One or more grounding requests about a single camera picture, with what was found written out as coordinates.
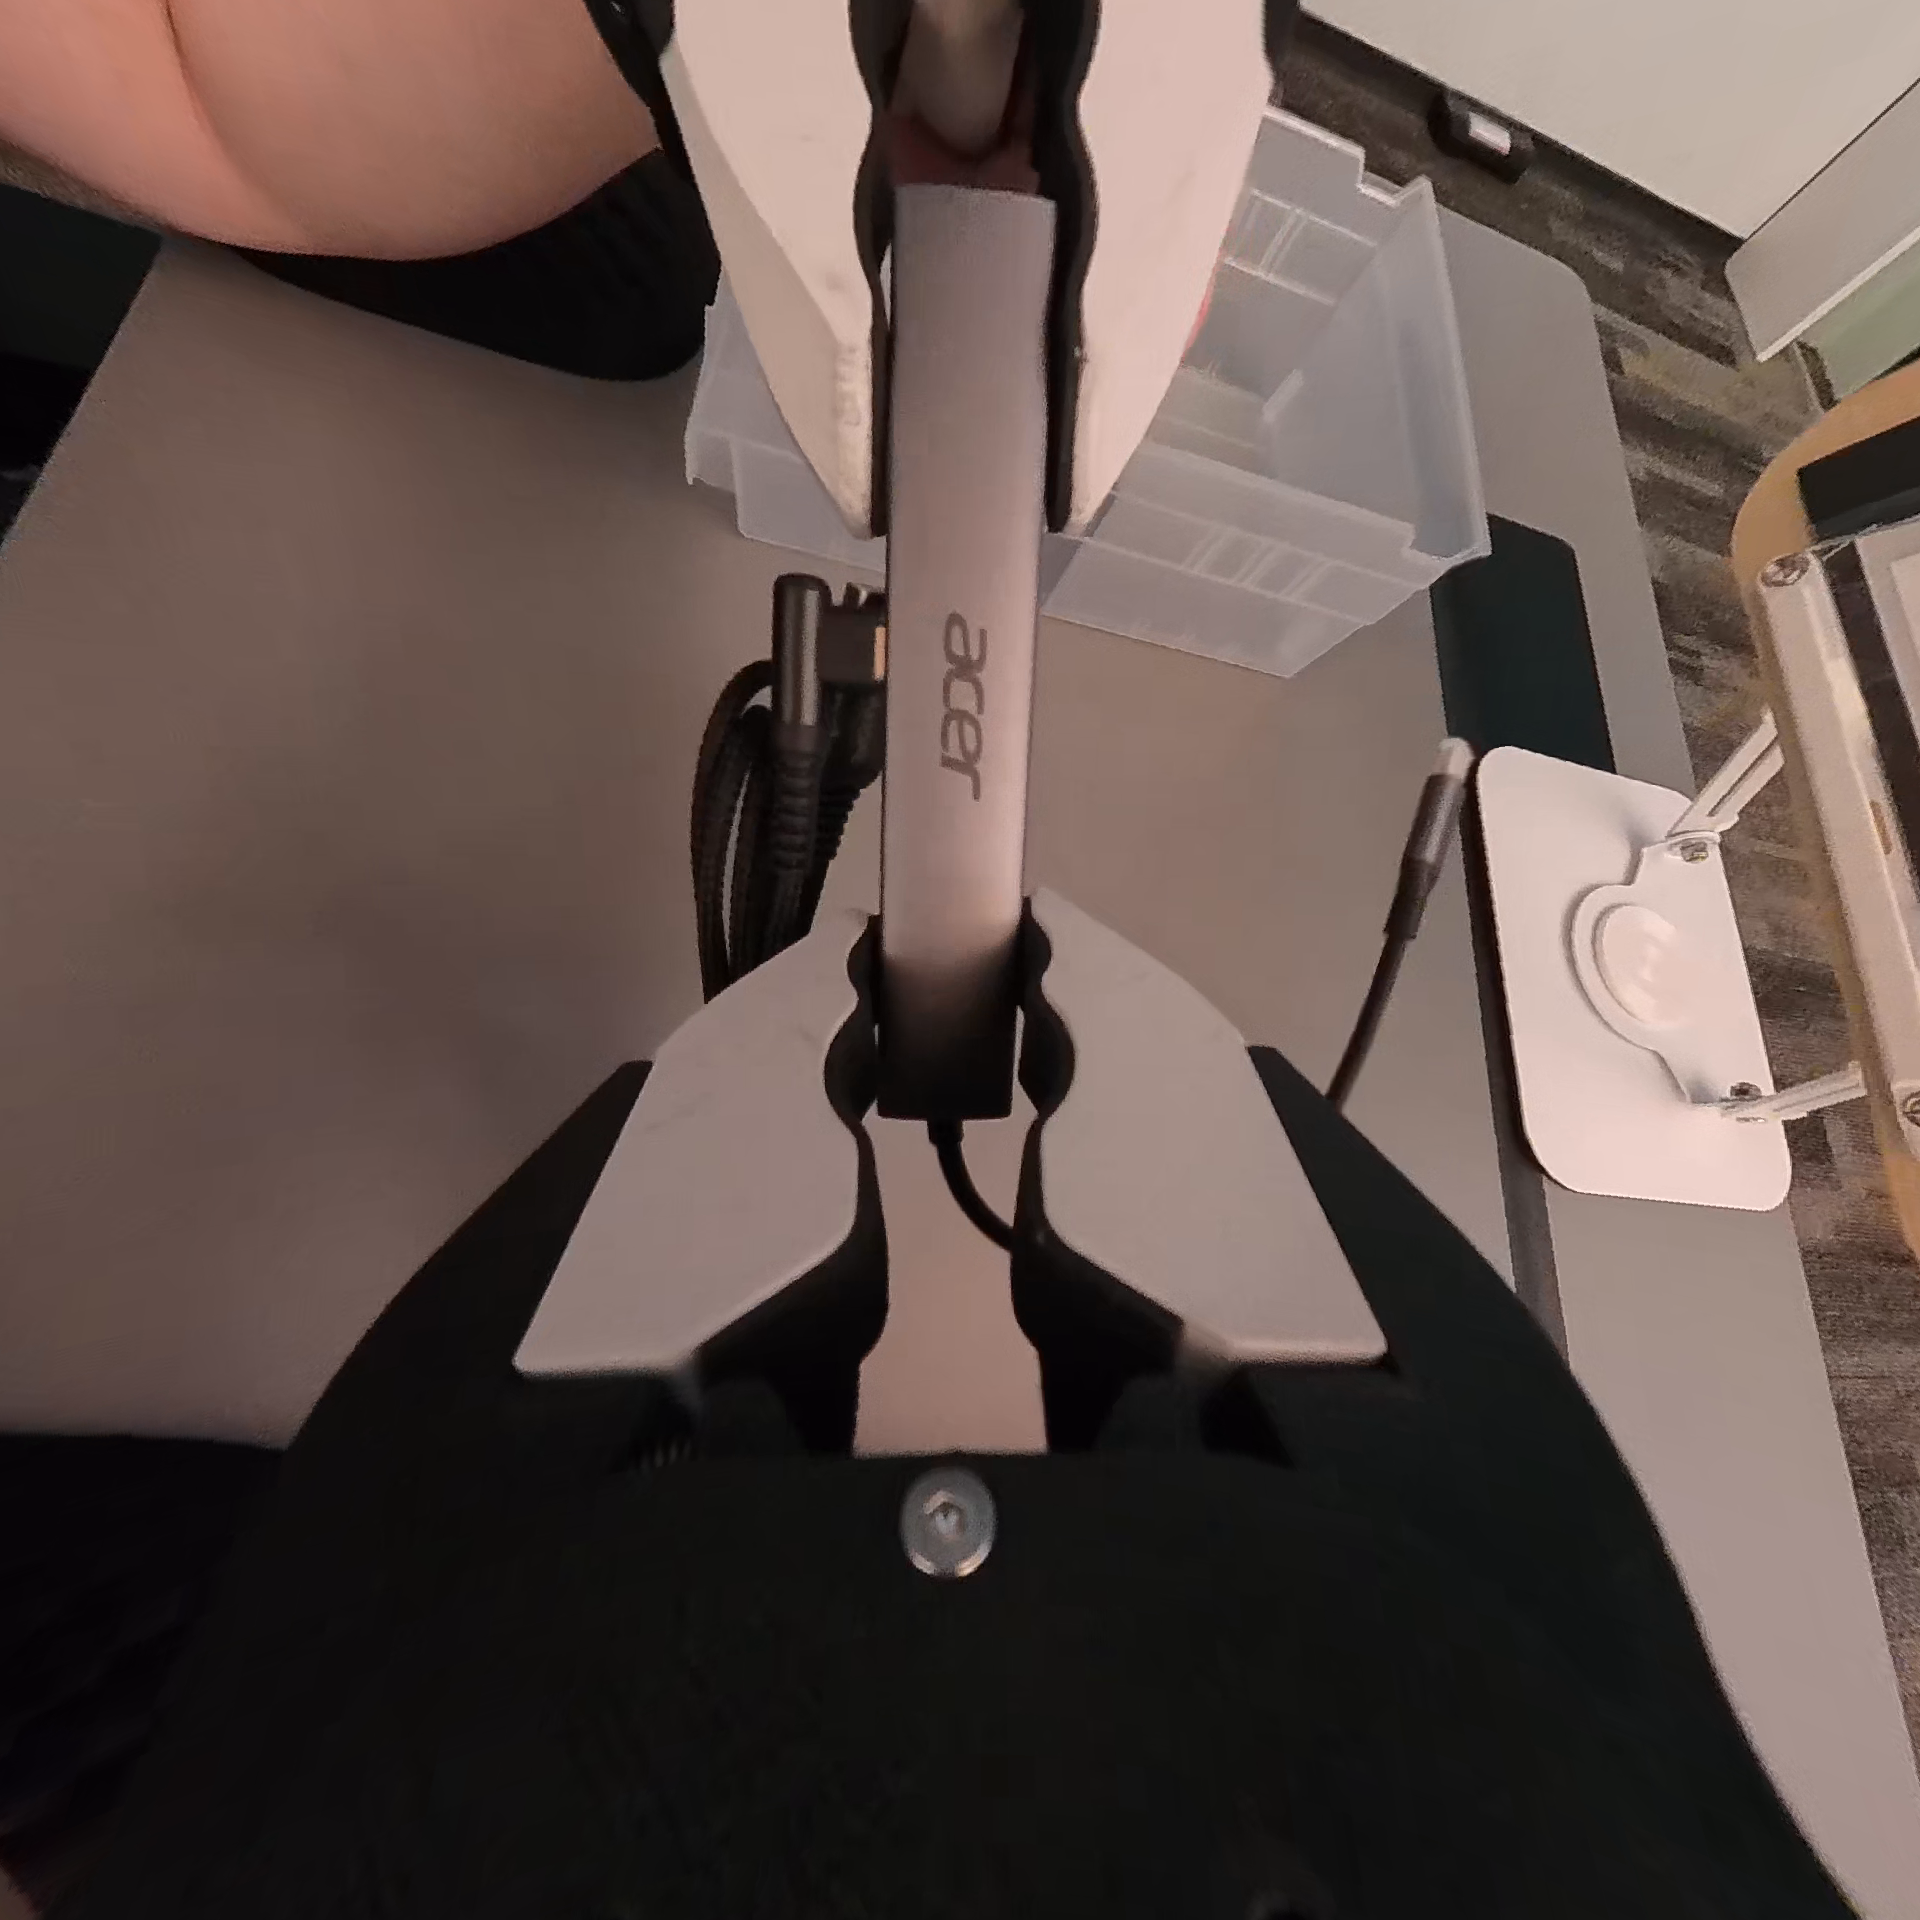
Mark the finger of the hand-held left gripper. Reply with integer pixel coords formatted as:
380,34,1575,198
1046,0,1273,534
660,0,904,539

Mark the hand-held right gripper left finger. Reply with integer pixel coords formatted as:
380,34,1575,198
513,901,893,1376

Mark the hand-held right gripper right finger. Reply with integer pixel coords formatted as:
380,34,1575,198
1015,885,1389,1375

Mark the clear plastic bin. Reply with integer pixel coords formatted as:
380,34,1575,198
686,111,1489,681

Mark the white usb adapter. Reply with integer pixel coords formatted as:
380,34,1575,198
872,177,1480,1251

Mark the black braided cable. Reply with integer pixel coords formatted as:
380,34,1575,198
689,574,893,1011

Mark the person's left forearm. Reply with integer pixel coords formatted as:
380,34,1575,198
0,0,672,262

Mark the person's dark clothing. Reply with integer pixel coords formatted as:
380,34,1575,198
224,147,724,386

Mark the small black floor box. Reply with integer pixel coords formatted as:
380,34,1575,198
1429,95,1536,185

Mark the instruction board stand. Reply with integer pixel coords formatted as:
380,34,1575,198
1474,374,1920,1251

